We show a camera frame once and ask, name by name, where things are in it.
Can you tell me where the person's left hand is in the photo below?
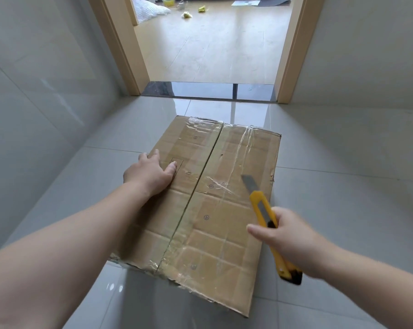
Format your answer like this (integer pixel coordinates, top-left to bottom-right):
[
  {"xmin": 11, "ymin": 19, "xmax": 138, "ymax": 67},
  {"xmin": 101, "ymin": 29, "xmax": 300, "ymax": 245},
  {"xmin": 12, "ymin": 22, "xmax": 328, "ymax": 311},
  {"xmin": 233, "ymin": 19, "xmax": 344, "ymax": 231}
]
[{"xmin": 123, "ymin": 149, "xmax": 177, "ymax": 200}]

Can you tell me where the person's right hand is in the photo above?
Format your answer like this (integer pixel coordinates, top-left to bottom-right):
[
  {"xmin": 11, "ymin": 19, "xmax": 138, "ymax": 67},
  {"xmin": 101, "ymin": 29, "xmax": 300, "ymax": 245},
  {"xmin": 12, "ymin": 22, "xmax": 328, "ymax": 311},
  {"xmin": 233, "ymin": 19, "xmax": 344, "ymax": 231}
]
[{"xmin": 246, "ymin": 206, "xmax": 331, "ymax": 280}]

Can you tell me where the yellow utility knife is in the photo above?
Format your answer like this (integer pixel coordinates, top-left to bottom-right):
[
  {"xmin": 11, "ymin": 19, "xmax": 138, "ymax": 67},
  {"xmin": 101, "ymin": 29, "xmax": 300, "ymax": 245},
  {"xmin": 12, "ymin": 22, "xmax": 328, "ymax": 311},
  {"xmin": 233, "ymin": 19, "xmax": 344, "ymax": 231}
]
[{"xmin": 241, "ymin": 175, "xmax": 303, "ymax": 286}]

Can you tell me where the brown taped cardboard box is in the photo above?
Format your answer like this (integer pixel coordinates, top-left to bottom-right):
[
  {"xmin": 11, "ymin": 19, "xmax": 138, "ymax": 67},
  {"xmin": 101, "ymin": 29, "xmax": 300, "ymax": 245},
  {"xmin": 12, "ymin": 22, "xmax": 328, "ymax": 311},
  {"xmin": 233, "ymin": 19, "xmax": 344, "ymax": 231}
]
[{"xmin": 109, "ymin": 115, "xmax": 282, "ymax": 318}]

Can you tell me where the person's right forearm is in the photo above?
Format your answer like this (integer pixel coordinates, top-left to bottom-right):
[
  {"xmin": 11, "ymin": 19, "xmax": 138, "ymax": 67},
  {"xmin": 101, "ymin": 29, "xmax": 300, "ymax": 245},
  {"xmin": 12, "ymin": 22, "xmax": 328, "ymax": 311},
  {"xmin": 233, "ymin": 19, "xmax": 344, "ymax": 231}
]
[{"xmin": 318, "ymin": 244, "xmax": 413, "ymax": 329}]

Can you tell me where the person's left forearm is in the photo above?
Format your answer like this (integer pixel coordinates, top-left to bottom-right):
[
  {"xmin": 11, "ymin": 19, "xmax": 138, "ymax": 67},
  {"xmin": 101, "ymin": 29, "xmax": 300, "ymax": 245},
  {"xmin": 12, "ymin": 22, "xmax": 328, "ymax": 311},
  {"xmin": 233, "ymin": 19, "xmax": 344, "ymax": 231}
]
[{"xmin": 0, "ymin": 181, "xmax": 150, "ymax": 329}]

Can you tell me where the dark stone door threshold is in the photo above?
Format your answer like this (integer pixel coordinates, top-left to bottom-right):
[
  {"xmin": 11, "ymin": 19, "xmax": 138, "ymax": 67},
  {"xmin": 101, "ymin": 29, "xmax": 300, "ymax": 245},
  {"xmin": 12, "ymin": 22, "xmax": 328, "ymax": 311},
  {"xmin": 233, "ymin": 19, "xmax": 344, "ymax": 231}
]
[{"xmin": 141, "ymin": 81, "xmax": 277, "ymax": 102}]

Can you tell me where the white bubble wrap sheet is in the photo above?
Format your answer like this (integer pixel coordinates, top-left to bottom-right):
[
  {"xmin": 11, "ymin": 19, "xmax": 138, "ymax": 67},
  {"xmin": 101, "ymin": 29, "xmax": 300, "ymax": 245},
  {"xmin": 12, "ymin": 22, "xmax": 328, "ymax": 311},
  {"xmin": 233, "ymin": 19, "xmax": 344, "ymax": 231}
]
[{"xmin": 131, "ymin": 0, "xmax": 172, "ymax": 24}]

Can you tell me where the beige wooden door frame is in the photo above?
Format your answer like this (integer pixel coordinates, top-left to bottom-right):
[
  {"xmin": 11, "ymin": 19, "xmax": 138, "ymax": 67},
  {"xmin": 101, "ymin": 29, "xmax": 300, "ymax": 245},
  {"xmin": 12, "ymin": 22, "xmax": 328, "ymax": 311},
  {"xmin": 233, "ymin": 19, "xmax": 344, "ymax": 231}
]
[{"xmin": 87, "ymin": 0, "xmax": 327, "ymax": 104}]

